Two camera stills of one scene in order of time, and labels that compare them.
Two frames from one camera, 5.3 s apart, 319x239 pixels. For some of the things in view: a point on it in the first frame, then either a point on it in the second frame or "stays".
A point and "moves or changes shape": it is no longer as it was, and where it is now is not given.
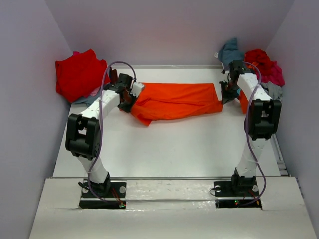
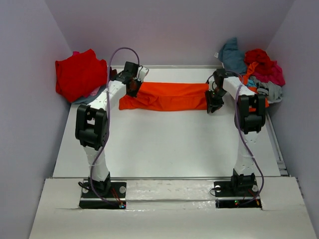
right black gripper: x=226 y=97 -> x=212 y=104
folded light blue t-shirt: x=88 y=100 stays
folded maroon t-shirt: x=113 y=76 stays
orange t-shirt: x=160 y=100 moves or changes shape
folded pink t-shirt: x=93 y=93 stays
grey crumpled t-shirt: x=273 y=90 stays
